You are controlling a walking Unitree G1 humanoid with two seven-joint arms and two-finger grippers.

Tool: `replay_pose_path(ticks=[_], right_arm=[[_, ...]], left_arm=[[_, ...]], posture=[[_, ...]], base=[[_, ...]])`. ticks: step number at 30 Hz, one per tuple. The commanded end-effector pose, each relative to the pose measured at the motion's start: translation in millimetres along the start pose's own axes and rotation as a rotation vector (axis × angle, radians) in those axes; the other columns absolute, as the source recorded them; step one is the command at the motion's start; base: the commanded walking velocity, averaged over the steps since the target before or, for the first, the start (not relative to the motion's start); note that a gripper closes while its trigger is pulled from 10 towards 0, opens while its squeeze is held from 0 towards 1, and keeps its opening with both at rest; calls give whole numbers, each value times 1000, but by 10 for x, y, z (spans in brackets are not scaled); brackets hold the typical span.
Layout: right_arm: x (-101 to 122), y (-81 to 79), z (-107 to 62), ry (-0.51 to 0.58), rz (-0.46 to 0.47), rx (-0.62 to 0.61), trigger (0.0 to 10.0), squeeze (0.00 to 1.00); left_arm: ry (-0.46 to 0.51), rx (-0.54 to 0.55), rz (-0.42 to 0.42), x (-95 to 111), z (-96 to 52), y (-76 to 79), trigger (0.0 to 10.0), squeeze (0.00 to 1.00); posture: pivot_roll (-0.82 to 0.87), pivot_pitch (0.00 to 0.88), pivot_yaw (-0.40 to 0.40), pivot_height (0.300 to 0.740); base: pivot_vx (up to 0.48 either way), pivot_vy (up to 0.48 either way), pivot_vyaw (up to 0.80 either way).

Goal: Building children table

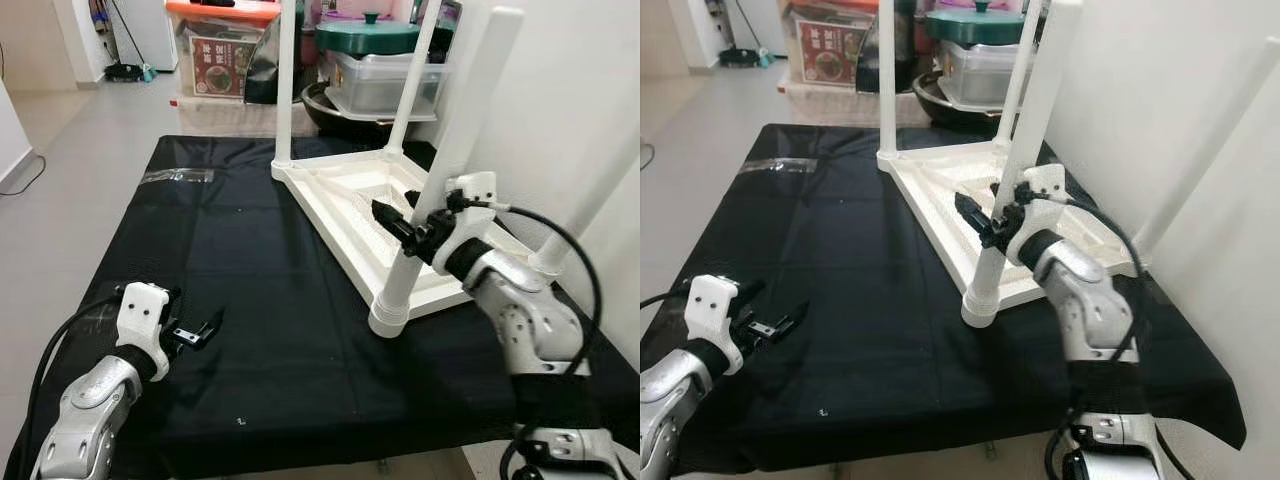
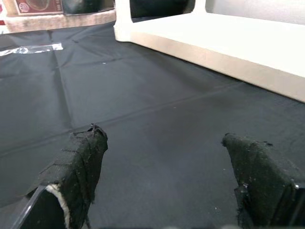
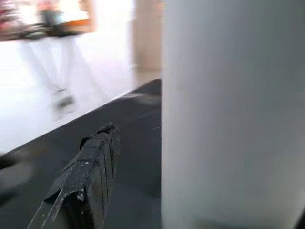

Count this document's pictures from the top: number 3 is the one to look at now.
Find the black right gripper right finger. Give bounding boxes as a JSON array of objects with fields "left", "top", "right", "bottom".
[{"left": 295, "top": 211, "right": 305, "bottom": 229}]

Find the white plastic table leg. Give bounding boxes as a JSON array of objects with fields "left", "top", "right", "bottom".
[{"left": 161, "top": 0, "right": 305, "bottom": 229}]

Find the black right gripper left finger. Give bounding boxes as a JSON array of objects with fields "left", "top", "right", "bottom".
[{"left": 26, "top": 123, "right": 121, "bottom": 229}]

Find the black tablecloth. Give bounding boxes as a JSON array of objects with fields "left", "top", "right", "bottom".
[{"left": 0, "top": 78, "right": 163, "bottom": 229}]

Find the black wall plug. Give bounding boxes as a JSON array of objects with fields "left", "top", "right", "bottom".
[{"left": 53, "top": 94, "right": 77, "bottom": 115}]

